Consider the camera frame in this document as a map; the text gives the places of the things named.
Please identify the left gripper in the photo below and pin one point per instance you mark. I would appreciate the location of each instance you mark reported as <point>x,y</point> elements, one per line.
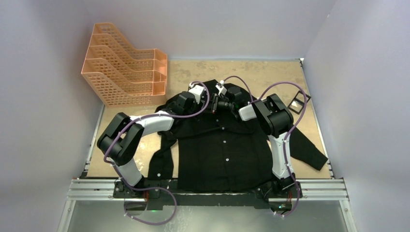
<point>197,107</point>

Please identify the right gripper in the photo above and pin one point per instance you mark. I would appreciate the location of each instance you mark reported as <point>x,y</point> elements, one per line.
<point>215,100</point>

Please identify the black button-up shirt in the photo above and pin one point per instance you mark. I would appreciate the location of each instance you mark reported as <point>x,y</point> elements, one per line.
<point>216,152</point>

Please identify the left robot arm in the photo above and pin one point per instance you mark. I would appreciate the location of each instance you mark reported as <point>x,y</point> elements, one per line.
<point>122,136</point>

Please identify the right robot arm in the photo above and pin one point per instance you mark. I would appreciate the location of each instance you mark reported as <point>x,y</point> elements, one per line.
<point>275,120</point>

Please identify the orange plastic file organizer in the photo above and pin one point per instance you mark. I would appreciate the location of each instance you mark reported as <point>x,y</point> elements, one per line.
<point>121,75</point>

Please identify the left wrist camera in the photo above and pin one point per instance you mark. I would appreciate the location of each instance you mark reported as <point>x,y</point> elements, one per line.
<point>197,90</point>

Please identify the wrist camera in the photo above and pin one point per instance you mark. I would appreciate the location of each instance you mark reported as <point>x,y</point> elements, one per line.
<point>197,90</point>
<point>221,88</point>

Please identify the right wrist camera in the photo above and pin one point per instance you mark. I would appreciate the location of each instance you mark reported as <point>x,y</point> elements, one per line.
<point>221,88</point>

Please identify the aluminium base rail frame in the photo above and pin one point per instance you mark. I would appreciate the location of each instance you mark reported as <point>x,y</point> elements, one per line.
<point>106,205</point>

